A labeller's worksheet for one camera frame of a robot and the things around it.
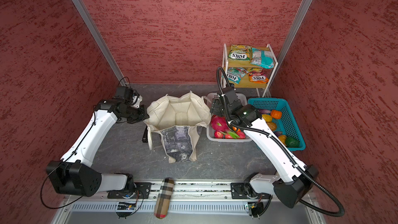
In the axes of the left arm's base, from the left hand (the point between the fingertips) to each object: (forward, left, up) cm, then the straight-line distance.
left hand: (148, 119), depth 79 cm
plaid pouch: (-33, -11, -15) cm, 38 cm away
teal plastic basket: (+6, -80, -13) cm, 82 cm away
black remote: (-3, +6, -17) cm, 18 cm away
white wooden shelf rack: (+31, -57, -2) cm, 65 cm away
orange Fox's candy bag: (+34, -65, -1) cm, 74 cm away
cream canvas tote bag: (+11, -13, -19) cm, 25 cm away
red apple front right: (-2, -51, -12) cm, 52 cm away
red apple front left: (-1, -38, -14) cm, 40 cm away
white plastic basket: (-1, -33, -12) cm, 35 cm away
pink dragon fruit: (+1, -38, -5) cm, 39 cm away
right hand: (+2, -36, +8) cm, 37 cm away
